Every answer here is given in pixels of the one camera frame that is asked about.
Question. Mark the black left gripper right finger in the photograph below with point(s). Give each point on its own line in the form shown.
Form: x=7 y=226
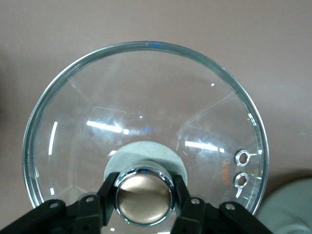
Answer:
x=207 y=219

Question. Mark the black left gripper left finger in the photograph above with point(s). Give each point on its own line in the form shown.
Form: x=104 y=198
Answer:
x=73 y=217

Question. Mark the glass pot lid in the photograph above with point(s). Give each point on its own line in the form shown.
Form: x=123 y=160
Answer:
x=146 y=102

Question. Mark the grey electric cooking pot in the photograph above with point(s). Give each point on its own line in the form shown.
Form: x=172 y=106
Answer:
x=288 y=209

